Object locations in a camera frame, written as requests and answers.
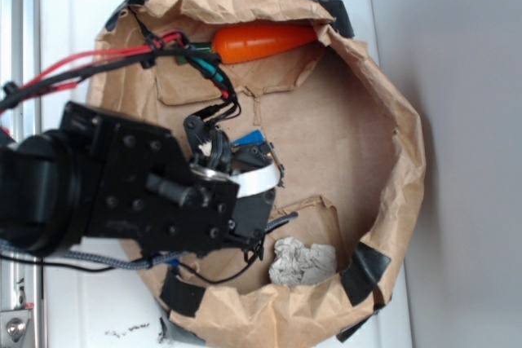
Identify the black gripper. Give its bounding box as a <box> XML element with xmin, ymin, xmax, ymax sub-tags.
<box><xmin>59</xmin><ymin>102</ymin><xmax>282</xmax><ymax>256</ymax></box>

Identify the blue sponge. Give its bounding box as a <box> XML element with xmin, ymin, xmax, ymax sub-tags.
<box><xmin>232</xmin><ymin>130</ymin><xmax>265</xmax><ymax>146</ymax></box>

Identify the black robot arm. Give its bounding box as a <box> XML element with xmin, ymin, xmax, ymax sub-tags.
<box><xmin>1</xmin><ymin>103</ymin><xmax>285</xmax><ymax>258</ymax></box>

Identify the orange toy carrot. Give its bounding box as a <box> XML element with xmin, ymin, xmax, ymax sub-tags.
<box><xmin>210</xmin><ymin>25</ymin><xmax>317</xmax><ymax>64</ymax></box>

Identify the crumpled white paper ball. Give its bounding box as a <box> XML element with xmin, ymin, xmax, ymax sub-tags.
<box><xmin>268</xmin><ymin>237</ymin><xmax>337</xmax><ymax>286</ymax></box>

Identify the brown paper bag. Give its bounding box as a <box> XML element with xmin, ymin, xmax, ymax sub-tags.
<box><xmin>96</xmin><ymin>0</ymin><xmax>426</xmax><ymax>347</ymax></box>

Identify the braided grey cable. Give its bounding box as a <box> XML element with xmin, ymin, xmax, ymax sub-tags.
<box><xmin>0</xmin><ymin>212</ymin><xmax>299</xmax><ymax>271</ymax></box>

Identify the red and black wire bundle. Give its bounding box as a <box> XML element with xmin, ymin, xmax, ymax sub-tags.
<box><xmin>0</xmin><ymin>29</ymin><xmax>241</xmax><ymax>125</ymax></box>

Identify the metal corner bracket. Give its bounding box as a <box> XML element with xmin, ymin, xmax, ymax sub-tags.
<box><xmin>1</xmin><ymin>309</ymin><xmax>33</xmax><ymax>347</ymax></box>

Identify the aluminium extrusion rail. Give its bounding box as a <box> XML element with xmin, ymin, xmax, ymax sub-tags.
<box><xmin>1</xmin><ymin>0</ymin><xmax>46</xmax><ymax>347</ymax></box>

